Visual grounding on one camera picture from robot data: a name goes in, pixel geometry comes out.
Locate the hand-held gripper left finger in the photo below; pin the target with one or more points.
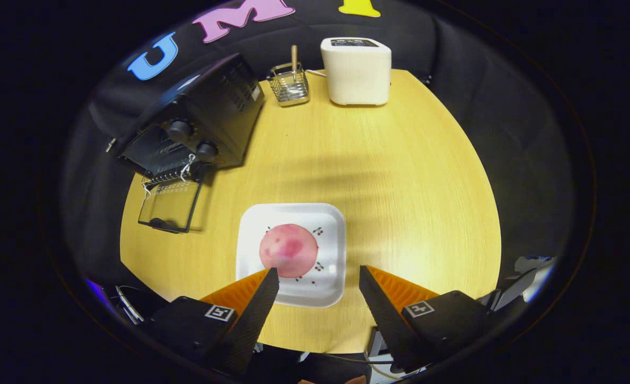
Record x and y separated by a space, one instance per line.
253 314

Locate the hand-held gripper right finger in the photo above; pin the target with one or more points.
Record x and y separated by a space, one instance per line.
384 320

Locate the round pink food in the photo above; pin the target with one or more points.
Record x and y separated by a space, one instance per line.
288 250

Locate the white square plate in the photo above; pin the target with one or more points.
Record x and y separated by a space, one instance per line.
331 266

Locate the black toaster oven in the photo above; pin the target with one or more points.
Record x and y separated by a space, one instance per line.
218 106

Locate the white pop-up toaster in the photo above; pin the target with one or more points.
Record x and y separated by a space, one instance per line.
357 74

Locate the wooden stick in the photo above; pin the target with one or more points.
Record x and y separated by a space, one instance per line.
294 56

